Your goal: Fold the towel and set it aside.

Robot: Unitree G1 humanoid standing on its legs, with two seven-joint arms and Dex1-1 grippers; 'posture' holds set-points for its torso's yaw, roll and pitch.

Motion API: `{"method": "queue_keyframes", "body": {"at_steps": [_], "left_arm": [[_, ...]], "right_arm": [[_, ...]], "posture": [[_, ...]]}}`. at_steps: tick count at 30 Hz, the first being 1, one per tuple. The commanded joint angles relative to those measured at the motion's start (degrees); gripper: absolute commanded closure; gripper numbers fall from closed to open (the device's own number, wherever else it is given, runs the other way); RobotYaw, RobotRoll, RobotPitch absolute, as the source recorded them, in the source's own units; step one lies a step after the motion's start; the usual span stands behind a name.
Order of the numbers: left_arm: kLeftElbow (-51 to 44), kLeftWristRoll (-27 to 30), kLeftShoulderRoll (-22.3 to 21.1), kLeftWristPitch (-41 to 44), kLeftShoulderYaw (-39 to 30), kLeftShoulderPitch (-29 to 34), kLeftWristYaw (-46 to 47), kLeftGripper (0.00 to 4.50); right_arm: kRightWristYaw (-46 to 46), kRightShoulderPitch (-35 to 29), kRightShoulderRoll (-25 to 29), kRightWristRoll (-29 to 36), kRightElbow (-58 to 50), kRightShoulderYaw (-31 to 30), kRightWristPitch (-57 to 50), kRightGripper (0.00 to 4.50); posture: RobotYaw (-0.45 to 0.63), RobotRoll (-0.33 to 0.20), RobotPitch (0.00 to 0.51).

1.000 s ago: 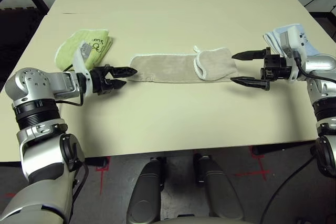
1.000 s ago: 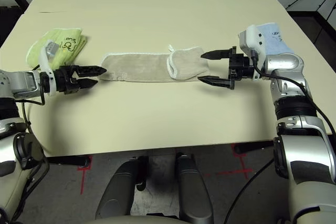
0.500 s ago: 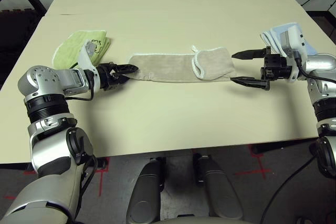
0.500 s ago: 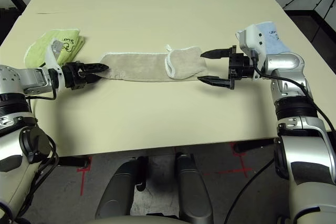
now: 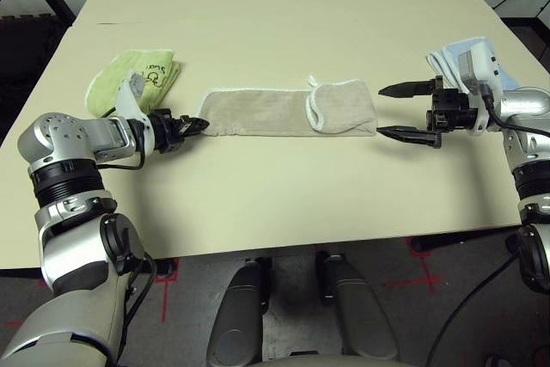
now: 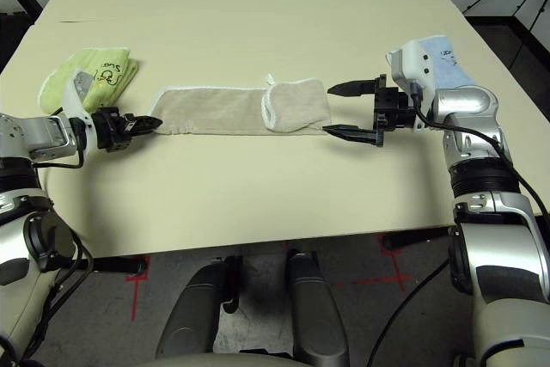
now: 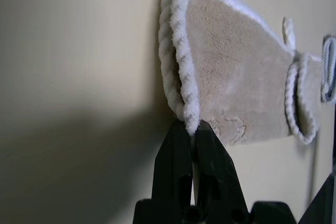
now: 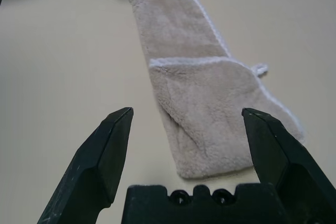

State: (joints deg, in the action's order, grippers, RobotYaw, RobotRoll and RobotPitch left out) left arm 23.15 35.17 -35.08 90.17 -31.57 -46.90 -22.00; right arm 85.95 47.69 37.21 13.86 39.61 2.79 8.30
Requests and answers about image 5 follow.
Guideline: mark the folded blue towel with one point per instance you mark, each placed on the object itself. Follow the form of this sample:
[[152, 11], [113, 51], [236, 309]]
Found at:
[[444, 59]]

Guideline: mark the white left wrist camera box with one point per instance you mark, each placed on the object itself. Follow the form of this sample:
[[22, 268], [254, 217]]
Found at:
[[129, 105]]

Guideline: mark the beige towel white trim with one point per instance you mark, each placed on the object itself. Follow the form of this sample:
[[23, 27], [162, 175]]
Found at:
[[258, 109]]

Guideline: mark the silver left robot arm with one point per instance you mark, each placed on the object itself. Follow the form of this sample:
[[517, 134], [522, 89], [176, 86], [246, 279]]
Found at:
[[64, 135]]

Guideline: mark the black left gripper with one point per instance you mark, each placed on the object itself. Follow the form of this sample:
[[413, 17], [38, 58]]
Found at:
[[167, 132]]

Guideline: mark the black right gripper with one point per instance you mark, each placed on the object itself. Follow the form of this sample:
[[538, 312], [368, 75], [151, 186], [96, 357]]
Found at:
[[453, 109]]

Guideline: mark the folded green towel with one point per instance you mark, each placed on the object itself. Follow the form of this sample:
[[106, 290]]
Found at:
[[111, 79]]

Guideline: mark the black low platform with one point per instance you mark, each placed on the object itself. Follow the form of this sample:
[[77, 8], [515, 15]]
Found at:
[[528, 36]]

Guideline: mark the black foam floor mat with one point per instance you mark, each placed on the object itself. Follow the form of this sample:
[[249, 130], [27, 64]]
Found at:
[[21, 62]]

